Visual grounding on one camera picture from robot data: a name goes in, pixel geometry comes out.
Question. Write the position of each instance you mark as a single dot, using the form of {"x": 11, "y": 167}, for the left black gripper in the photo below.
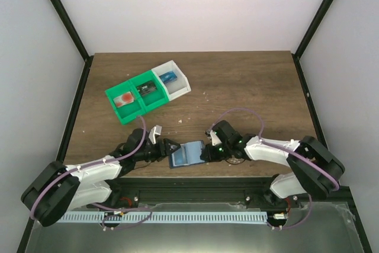
{"x": 166, "y": 147}

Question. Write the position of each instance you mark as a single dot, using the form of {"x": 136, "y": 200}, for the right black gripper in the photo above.
{"x": 211, "y": 157}

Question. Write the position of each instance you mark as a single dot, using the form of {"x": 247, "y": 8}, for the blue leather card holder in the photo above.
{"x": 187, "y": 155}

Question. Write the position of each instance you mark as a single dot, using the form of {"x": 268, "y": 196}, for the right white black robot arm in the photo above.
{"x": 282, "y": 186}

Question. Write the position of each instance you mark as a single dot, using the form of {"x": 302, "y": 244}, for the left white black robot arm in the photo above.
{"x": 61, "y": 188}

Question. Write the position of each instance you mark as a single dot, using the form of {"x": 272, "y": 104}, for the black credit card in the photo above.
{"x": 146, "y": 88}

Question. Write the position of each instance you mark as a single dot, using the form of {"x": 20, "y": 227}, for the white red credit card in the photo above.
{"x": 123, "y": 99}

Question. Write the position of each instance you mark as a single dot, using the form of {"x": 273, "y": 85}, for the blue credit card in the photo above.
{"x": 168, "y": 77}

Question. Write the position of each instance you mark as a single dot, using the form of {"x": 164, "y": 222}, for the middle green bin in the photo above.
{"x": 155, "y": 99}

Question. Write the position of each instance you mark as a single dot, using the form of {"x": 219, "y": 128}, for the green bin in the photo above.
{"x": 155, "y": 99}
{"x": 129, "y": 112}

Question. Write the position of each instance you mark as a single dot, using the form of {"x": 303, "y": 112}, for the left green bin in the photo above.
{"x": 129, "y": 112}

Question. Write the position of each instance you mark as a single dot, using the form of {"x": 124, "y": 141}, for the white bin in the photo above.
{"x": 175, "y": 89}

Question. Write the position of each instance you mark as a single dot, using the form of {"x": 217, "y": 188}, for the grey metal sheet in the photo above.
{"x": 321, "y": 227}

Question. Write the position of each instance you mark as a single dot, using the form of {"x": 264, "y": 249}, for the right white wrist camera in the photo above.
{"x": 213, "y": 138}

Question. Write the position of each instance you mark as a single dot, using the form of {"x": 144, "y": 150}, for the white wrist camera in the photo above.
{"x": 154, "y": 133}
{"x": 213, "y": 138}

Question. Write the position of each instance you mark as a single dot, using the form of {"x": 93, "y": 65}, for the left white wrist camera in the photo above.
{"x": 154, "y": 133}

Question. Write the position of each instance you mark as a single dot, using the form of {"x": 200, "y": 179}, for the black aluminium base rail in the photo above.
{"x": 190, "y": 190}

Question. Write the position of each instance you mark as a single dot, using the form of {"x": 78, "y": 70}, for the light blue slotted cable duct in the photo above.
{"x": 168, "y": 217}

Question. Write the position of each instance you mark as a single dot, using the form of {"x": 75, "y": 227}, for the right black side rail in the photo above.
{"x": 315, "y": 116}

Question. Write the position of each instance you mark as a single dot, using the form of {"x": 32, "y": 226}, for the black side rail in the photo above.
{"x": 315, "y": 116}
{"x": 73, "y": 113}

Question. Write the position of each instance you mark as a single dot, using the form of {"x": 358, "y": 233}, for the left black side rail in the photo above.
{"x": 73, "y": 113}

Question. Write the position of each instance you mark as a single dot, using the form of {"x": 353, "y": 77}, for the left black frame post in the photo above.
{"x": 70, "y": 28}

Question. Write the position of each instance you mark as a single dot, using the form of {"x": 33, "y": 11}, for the black frame post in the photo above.
{"x": 70, "y": 28}
{"x": 312, "y": 28}

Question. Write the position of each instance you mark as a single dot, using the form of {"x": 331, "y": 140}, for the right black frame post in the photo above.
{"x": 312, "y": 28}

